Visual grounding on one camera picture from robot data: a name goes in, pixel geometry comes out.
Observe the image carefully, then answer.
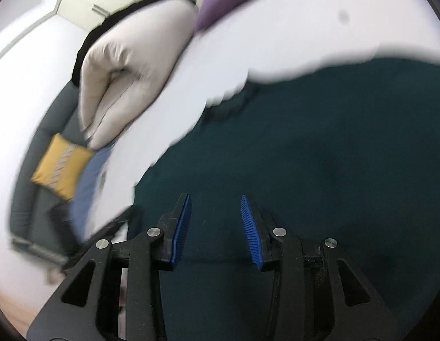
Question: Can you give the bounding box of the dark green knit sweater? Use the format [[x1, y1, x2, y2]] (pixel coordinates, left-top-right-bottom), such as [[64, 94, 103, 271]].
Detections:
[[129, 58, 440, 340]]

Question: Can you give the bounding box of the blue pillow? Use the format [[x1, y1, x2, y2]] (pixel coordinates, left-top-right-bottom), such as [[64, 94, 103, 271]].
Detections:
[[69, 143, 114, 242]]

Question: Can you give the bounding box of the yellow cushion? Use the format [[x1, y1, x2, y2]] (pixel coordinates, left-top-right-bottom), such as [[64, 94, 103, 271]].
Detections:
[[31, 133, 94, 201]]

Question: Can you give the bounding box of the grey-green upholstered headboard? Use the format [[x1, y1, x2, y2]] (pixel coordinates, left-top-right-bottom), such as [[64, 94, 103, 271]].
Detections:
[[8, 82, 93, 274]]

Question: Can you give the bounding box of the rolled beige duvet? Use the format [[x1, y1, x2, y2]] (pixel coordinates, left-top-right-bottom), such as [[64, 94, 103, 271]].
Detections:
[[78, 0, 197, 150]]

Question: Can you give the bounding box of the black garment on duvet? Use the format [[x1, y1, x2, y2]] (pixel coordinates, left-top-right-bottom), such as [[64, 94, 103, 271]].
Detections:
[[71, 0, 197, 87]]

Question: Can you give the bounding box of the light grey bed sheet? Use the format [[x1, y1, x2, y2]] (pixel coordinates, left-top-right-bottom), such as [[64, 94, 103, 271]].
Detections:
[[83, 0, 440, 236]]

